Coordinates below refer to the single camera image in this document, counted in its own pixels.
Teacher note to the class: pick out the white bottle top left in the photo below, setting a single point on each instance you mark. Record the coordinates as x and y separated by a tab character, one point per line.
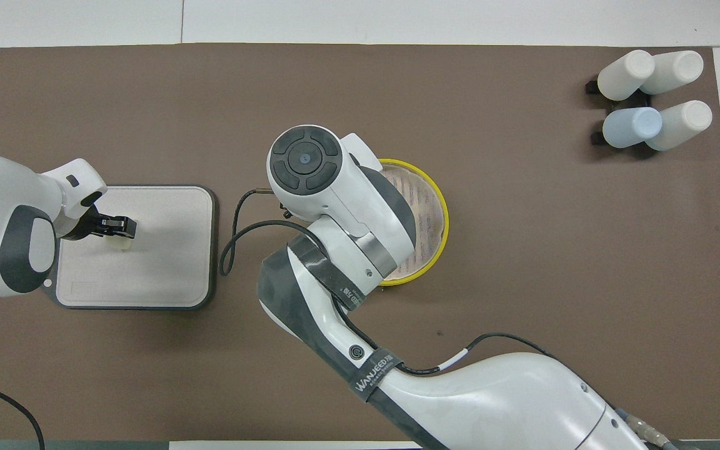
624	75

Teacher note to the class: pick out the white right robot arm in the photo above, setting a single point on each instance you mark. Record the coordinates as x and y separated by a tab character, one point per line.
491	400

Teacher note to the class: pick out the white bottle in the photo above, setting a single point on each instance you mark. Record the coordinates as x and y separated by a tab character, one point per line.
679	125
624	75
675	70

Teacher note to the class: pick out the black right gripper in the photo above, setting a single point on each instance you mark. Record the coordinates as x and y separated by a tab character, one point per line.
285	211

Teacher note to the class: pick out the white bottle bottom right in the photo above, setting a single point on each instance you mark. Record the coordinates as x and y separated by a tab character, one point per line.
679	125

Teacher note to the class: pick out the grey cutting board dark frame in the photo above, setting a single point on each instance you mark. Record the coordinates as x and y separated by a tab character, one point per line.
160	262

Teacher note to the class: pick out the brown table mat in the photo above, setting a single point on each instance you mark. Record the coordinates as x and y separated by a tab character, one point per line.
522	250

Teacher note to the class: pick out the yellow rimmed steamer lid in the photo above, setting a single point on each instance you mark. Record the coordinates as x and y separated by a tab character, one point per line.
429	212

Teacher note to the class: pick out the light blue bottle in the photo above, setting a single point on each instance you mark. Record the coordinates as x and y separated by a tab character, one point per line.
632	127

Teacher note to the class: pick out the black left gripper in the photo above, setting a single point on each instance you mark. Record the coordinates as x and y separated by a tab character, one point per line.
88	225

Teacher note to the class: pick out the black cup rack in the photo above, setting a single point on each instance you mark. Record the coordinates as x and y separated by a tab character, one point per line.
591	86

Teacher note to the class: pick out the small white steamed bun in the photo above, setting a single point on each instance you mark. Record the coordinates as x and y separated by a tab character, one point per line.
121	245

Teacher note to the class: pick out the white bottle top right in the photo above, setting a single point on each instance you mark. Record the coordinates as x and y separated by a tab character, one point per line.
675	70

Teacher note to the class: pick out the yellow rimmed steamer basket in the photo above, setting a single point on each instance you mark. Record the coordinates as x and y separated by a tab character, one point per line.
404	280

